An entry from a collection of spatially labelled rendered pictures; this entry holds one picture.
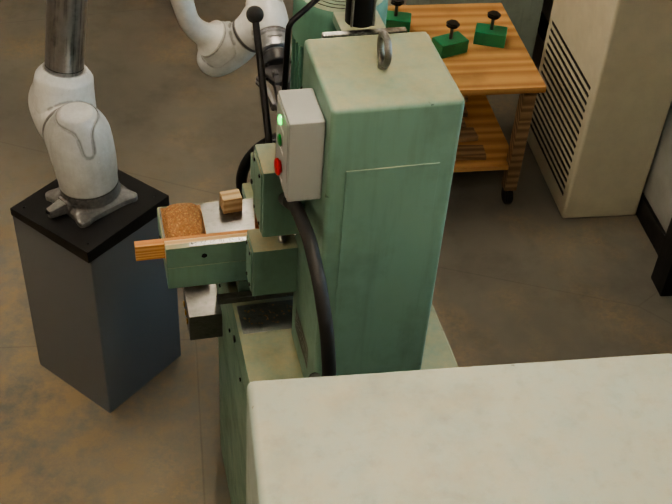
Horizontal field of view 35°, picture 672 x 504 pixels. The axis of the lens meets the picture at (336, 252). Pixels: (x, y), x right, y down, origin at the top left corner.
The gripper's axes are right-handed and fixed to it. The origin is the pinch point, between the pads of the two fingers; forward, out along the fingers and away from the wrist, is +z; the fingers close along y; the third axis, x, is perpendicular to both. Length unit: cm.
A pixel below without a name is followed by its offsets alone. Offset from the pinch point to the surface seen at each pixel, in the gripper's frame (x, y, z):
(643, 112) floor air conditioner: 63, 134, -34
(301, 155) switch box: -72, -15, 57
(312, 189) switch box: -65, -13, 59
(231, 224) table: -8.5, -19.6, 32.4
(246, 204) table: -6.3, -15.1, 26.3
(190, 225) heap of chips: -12.3, -29.0, 33.7
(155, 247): -15, -37, 39
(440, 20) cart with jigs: 76, 79, -90
